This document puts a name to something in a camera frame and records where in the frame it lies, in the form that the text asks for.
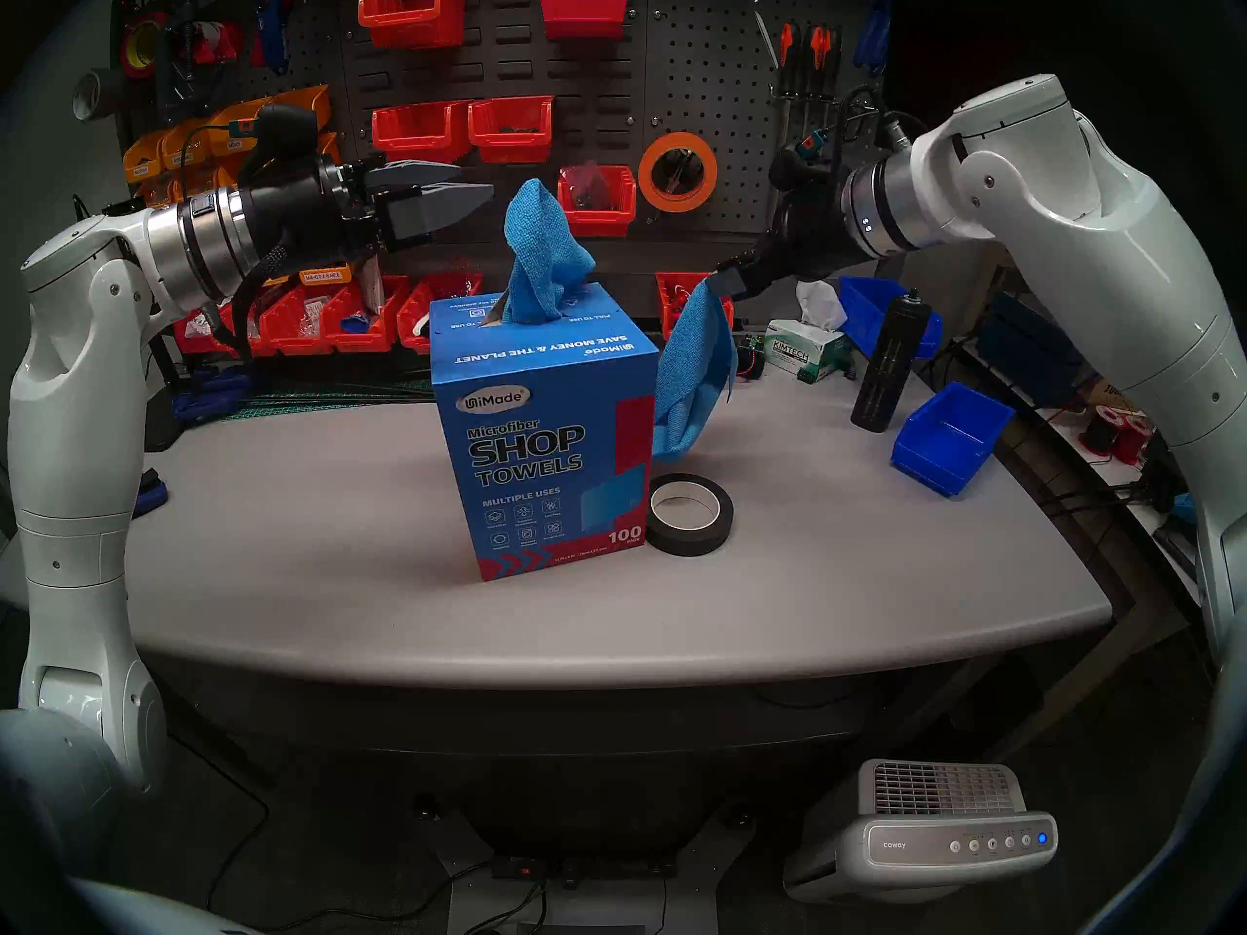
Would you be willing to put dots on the Kimtech tissue box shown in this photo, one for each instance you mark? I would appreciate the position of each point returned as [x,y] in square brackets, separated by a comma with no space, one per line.
[804,354]

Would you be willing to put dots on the red plastic parts bin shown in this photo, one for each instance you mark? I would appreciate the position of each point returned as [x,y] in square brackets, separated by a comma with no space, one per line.
[438,285]
[365,339]
[292,337]
[200,339]

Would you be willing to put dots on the blue hanging clamp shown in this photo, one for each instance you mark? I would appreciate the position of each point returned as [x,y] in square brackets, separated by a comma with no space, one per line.
[273,37]

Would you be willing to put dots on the black pegboard panel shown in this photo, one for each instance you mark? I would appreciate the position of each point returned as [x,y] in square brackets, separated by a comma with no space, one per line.
[604,95]

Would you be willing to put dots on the orange small parts bin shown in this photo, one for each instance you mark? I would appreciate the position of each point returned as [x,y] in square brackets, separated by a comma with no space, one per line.
[200,178]
[234,139]
[144,164]
[158,195]
[185,149]
[326,277]
[317,100]

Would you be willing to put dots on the black cylindrical bottle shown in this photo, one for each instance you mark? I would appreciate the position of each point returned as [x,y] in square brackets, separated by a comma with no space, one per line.
[882,378]

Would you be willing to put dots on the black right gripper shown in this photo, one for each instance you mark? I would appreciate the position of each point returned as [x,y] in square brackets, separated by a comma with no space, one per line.
[804,232]

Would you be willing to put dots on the green cutting mat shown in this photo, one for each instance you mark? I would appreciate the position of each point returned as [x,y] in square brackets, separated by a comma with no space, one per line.
[331,407]

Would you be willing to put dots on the red yellow tape roll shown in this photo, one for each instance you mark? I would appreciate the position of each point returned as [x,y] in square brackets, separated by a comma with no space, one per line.
[130,52]

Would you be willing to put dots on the small light blue cloth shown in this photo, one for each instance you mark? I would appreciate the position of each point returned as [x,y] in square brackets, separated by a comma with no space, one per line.
[1184,509]

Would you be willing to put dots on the red bin with red markers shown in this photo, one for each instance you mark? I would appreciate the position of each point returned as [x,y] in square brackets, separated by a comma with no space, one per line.
[672,305]

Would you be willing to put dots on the blue black bar clamp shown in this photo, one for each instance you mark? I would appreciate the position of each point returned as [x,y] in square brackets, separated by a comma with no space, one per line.
[154,495]

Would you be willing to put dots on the grey duct tape roll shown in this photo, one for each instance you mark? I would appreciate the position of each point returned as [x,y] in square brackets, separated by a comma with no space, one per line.
[105,91]

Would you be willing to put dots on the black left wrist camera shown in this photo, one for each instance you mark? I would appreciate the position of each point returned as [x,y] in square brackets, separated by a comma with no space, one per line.
[283,139]

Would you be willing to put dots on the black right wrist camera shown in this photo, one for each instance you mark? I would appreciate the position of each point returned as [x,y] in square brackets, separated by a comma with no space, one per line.
[799,164]

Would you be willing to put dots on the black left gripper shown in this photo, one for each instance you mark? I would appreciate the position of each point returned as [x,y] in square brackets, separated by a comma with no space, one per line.
[312,212]

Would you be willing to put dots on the blue plastic storage bin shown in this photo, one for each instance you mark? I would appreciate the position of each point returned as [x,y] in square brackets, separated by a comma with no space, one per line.
[862,310]

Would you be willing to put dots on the red plastic storage bin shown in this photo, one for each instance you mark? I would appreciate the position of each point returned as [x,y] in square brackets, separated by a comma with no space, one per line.
[419,152]
[583,22]
[596,224]
[409,29]
[509,146]

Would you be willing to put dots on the orange tape roll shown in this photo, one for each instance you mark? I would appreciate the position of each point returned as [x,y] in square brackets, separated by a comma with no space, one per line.
[678,140]

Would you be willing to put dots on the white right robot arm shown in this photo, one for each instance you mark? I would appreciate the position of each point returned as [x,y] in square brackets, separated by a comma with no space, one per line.
[1072,222]

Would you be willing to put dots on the black tape roll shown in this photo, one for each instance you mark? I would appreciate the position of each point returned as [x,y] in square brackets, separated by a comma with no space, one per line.
[658,534]

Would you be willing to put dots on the white air purifier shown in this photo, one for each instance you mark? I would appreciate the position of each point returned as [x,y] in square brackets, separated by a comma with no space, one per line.
[925,841]

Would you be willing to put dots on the dark blue storage bin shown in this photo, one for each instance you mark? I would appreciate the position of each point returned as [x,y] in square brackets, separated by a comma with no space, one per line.
[1023,354]

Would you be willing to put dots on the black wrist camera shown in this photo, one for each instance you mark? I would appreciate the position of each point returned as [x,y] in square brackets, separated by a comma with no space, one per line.
[283,139]
[799,164]

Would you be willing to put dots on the bright blue plastic bin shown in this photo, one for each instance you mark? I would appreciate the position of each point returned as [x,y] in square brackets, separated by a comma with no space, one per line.
[935,466]

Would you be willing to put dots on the blue shop towels box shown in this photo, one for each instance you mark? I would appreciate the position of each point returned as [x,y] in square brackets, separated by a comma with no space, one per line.
[546,456]

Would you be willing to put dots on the blue microfiber shop towel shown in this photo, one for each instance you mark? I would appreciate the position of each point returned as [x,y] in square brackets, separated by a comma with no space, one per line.
[541,251]
[692,378]

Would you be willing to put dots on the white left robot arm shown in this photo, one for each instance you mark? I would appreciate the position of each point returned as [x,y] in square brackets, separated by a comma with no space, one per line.
[68,456]

